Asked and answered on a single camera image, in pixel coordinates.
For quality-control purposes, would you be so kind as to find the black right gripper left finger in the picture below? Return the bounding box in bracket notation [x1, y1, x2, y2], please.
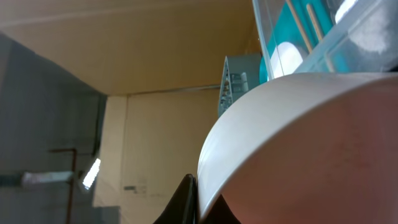
[154, 174, 197, 224]

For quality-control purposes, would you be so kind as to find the pink bowl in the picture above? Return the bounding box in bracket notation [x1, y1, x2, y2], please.
[197, 73, 397, 223]

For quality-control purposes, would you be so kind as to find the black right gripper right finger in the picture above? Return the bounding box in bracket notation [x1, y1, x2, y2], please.
[200, 195, 241, 224]

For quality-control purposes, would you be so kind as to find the large white plate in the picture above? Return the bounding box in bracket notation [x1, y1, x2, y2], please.
[271, 42, 306, 78]

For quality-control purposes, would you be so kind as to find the teal plastic tray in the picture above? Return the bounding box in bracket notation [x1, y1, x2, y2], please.
[252, 0, 335, 83]

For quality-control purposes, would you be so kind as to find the grey dishwasher rack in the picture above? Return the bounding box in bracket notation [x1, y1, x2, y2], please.
[218, 53, 262, 117]

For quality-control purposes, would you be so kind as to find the clear plastic bin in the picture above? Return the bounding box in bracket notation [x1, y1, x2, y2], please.
[251, 0, 398, 82]

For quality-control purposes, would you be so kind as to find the wooden chopstick left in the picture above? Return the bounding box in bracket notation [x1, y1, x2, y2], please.
[286, 0, 313, 53]

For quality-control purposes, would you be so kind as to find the wooden chopstick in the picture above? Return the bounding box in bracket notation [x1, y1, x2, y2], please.
[306, 3, 323, 42]
[286, 0, 313, 53]

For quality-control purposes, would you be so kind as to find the wooden chopstick right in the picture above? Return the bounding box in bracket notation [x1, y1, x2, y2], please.
[306, 3, 323, 42]

